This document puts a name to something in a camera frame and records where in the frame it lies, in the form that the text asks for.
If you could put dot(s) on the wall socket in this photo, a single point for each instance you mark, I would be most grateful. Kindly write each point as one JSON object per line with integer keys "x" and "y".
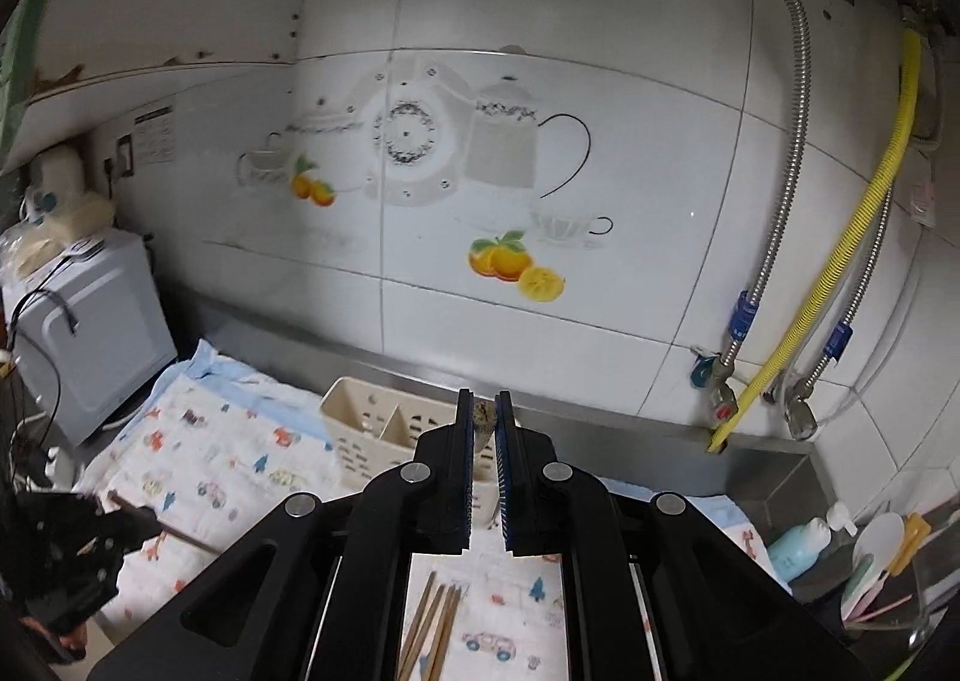
{"x": 124, "y": 154}

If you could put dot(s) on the wooden chopstick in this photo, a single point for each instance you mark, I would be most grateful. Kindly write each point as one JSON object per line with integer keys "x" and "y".
{"x": 418, "y": 625}
{"x": 187, "y": 540}
{"x": 441, "y": 632}
{"x": 451, "y": 632}
{"x": 429, "y": 632}

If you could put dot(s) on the green cloth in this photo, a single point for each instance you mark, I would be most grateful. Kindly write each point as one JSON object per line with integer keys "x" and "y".
{"x": 16, "y": 88}

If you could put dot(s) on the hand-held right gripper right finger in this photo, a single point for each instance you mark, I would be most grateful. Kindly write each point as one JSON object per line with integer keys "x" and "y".
{"x": 505, "y": 478}

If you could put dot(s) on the steel angle valve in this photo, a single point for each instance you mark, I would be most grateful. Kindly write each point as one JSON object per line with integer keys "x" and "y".
{"x": 799, "y": 411}

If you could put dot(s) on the cream plastic cutlery basket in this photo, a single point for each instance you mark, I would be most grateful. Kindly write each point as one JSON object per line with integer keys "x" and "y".
{"x": 375, "y": 430}

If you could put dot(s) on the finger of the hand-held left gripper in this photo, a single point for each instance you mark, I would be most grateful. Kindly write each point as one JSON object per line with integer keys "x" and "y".
{"x": 135, "y": 525}

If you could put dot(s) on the steel counter backsplash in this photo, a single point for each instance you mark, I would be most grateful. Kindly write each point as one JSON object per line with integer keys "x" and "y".
{"x": 600, "y": 407}

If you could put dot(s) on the white box appliance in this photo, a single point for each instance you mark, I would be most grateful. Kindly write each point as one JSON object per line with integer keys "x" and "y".
{"x": 97, "y": 336}

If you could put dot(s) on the cream kitchen appliance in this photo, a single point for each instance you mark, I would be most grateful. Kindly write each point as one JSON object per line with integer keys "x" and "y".
{"x": 64, "y": 201}

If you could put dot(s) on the pink plastic spoon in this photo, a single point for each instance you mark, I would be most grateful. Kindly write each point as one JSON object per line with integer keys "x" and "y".
{"x": 862, "y": 591}

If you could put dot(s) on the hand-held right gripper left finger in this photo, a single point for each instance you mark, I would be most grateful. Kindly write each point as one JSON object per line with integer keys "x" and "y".
{"x": 466, "y": 478}

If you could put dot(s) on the light blue pump bottle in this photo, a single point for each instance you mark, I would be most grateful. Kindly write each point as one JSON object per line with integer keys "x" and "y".
{"x": 799, "y": 542}

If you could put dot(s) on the speckled stick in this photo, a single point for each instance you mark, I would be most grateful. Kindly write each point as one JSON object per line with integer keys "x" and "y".
{"x": 482, "y": 420}

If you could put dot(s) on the white rice paddle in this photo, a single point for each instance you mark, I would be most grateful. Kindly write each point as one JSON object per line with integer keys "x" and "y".
{"x": 879, "y": 542}

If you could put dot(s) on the clear utensil holder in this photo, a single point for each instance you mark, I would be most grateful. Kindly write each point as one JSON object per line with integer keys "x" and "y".
{"x": 900, "y": 613}

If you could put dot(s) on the wall label sticker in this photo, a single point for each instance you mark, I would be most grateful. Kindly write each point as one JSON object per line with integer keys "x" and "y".
{"x": 155, "y": 135}

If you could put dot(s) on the yellow plastic spatula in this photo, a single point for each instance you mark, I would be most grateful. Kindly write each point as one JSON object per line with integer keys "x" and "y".
{"x": 909, "y": 538}

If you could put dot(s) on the printed blanket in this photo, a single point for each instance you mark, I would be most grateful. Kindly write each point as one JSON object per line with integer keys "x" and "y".
{"x": 225, "y": 456}

